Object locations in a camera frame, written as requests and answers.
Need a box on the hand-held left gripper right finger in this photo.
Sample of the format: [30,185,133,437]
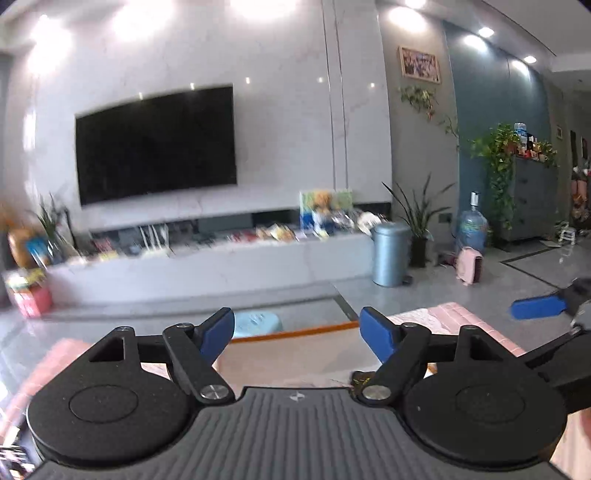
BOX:
[359,306,527,401]

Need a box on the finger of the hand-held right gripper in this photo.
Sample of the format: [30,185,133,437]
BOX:
[510,295,578,322]
[526,325,591,387]

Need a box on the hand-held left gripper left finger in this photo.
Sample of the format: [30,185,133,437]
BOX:
[88,307,235,407]

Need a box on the black green snack packet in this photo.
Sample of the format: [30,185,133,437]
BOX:
[348,369,377,400]

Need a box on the orange cardboard box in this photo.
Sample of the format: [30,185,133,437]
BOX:
[215,320,385,385]

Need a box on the blue plastic stool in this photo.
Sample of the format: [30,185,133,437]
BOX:
[233,310,283,340]

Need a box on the white television console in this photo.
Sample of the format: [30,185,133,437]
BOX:
[46,203,393,306]

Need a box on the grey pedal trash can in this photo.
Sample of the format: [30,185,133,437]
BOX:
[372,222,413,288]

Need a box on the pink space heater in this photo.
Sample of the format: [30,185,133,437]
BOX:
[455,247,485,284]

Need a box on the person's leg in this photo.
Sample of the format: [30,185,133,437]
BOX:
[545,406,591,480]

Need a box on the long-leaf potted plant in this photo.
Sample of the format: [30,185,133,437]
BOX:
[382,175,455,268]

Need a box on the blue water jug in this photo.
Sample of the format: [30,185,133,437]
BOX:
[456,191,489,252]

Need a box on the white router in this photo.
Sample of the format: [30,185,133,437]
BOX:
[139,224,171,256]

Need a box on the grey drawer cabinet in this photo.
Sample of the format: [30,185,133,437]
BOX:
[501,154,559,241]

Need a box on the yellow snack bag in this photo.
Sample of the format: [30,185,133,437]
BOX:
[256,224,296,241]

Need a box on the green picture panel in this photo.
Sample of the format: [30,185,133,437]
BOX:
[299,188,354,229]

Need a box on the trailing vine plant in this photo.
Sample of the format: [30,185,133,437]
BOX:
[471,122,522,232]

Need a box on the pink storage box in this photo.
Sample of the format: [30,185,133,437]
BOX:
[7,277,54,319]

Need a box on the green plant in vase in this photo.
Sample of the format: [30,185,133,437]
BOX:
[30,194,75,264]

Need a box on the orange round vase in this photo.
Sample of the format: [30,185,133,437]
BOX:
[7,228,38,268]

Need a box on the wall television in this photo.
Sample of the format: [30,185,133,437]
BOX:
[75,84,238,207]

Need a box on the hanging wall vine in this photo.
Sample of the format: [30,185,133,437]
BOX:
[399,85,460,139]

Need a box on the framed wall picture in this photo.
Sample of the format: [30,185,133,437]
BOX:
[398,45,441,85]

